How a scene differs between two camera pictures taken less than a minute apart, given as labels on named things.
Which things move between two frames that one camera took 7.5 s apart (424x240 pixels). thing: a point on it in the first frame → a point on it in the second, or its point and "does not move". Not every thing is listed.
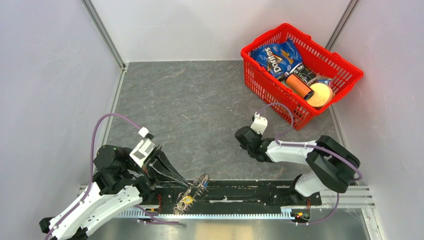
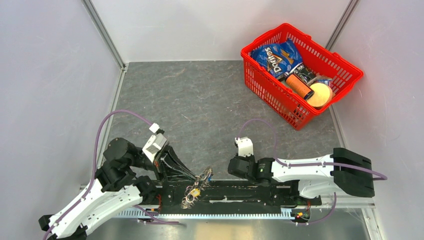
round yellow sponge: [323, 95] does not move
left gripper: [163, 162] → [164, 170]
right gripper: [259, 135] → [251, 157]
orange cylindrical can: [298, 86] does not move
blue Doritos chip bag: [277, 59] does not move
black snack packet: [304, 73] does not move
